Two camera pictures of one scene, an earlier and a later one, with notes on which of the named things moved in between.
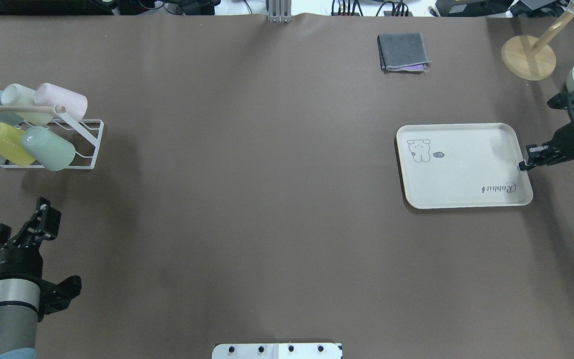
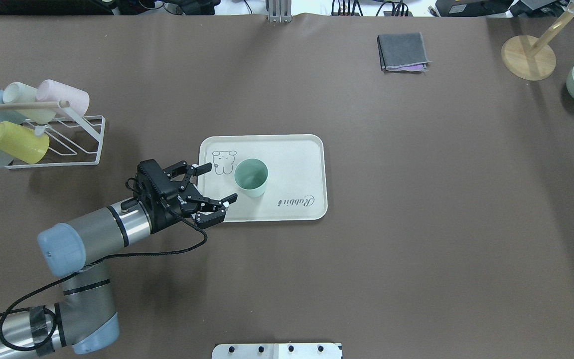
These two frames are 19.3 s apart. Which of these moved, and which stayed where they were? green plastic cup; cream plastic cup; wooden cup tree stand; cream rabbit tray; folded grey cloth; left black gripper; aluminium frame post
Moved: cream rabbit tray; green plastic cup; left black gripper
Stayed: aluminium frame post; cream plastic cup; wooden cup tree stand; folded grey cloth
